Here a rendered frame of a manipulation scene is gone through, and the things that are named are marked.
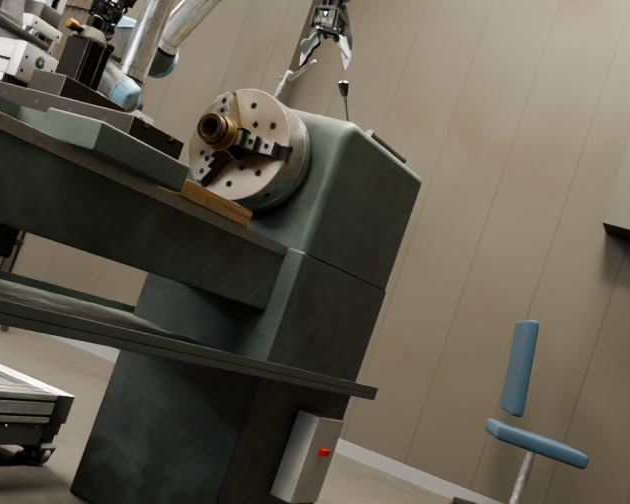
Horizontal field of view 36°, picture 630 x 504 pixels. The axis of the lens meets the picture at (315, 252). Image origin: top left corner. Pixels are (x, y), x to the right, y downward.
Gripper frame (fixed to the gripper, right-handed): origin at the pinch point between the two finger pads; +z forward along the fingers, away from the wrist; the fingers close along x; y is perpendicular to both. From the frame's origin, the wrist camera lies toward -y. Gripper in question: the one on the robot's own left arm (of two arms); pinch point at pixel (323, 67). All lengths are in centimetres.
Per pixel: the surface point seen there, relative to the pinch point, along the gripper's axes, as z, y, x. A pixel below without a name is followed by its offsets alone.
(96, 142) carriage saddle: 44, 73, -12
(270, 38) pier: -128, -321, -171
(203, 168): 30.8, -1.5, -28.3
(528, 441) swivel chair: 87, -252, 44
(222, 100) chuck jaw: 11.7, -0.9, -27.1
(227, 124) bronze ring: 20.5, 8.0, -19.5
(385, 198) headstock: 21, -51, 8
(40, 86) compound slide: 30, 57, -41
